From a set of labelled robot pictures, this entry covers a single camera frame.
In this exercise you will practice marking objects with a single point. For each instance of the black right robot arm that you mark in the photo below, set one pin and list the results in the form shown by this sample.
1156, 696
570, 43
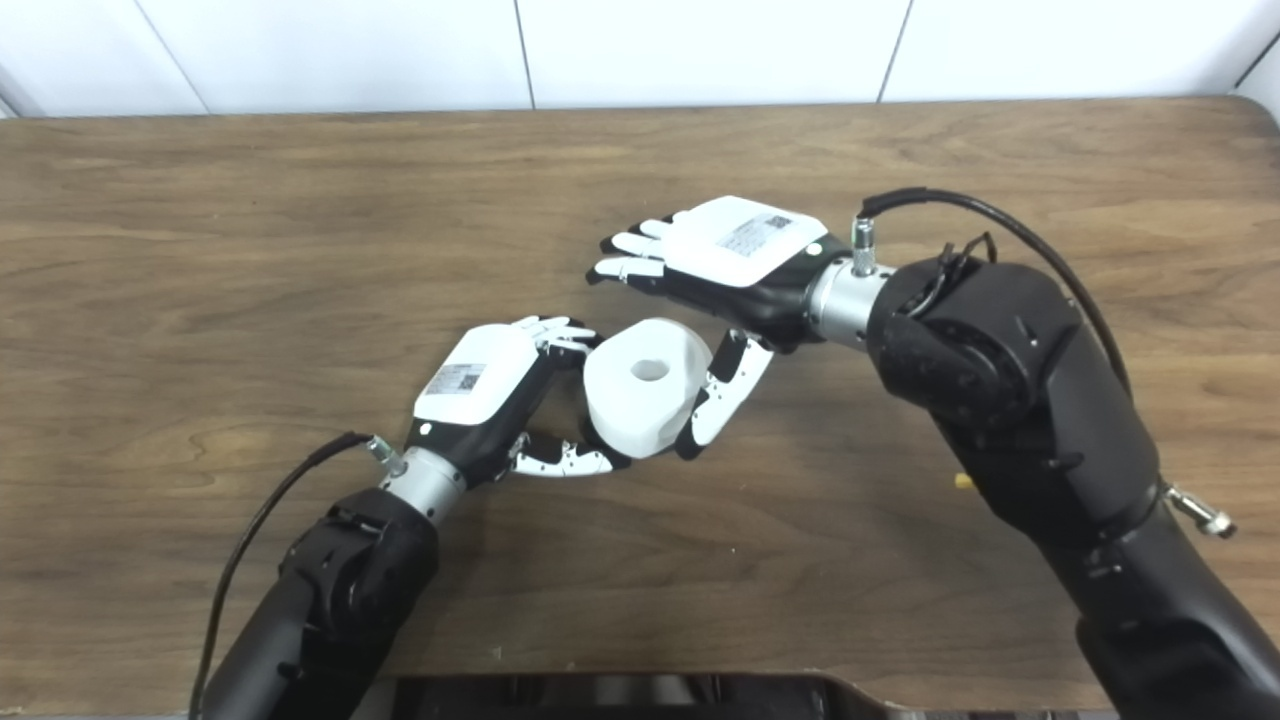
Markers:
1010, 370

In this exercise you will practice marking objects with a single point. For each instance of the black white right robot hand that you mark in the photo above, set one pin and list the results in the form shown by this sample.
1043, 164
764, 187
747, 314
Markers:
740, 245

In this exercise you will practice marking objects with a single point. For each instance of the round white plastic piece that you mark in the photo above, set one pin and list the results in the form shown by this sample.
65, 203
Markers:
630, 410

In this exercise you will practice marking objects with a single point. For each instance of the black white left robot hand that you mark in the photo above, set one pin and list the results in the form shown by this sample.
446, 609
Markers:
480, 375

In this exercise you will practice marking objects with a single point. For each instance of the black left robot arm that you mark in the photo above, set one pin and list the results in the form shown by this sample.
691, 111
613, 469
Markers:
340, 590

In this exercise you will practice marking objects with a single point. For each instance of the black robot torso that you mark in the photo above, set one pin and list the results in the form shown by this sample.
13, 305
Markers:
620, 698

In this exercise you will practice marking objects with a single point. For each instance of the grey wall corner post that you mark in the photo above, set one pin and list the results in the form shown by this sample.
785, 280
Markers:
6, 95

